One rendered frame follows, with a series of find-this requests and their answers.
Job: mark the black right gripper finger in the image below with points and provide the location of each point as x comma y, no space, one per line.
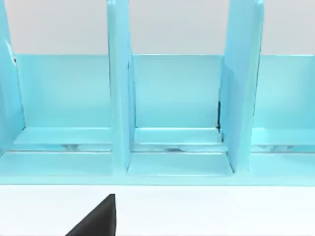
102,218

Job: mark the light blue upright rack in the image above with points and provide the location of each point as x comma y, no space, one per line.
172,98

